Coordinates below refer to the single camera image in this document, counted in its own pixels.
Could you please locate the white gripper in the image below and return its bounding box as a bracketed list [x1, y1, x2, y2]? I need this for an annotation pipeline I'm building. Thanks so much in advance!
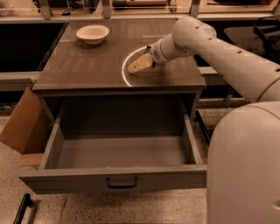
[128, 34, 187, 74]

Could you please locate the brown cardboard box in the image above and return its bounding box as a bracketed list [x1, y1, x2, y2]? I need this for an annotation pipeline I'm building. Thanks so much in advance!
[0, 87, 51, 154]

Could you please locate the white bowl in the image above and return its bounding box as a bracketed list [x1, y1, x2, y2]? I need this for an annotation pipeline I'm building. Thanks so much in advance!
[76, 24, 109, 45]

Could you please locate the grey cabinet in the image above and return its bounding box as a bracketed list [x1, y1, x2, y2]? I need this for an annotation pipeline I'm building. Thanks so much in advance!
[31, 18, 207, 123]

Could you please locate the black bar on floor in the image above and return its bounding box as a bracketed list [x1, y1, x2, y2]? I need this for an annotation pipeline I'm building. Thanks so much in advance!
[13, 193, 33, 224]

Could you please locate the black floor rail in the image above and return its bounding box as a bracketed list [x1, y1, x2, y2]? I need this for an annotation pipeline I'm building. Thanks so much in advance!
[195, 110, 211, 145]

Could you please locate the open grey top drawer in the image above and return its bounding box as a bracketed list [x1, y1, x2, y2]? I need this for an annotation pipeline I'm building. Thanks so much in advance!
[20, 95, 207, 194]

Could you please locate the black drawer handle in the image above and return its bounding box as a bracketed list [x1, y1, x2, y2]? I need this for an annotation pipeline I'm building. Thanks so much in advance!
[106, 177, 138, 190]

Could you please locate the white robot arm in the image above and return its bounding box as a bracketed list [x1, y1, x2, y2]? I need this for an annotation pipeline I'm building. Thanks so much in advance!
[128, 17, 280, 224]

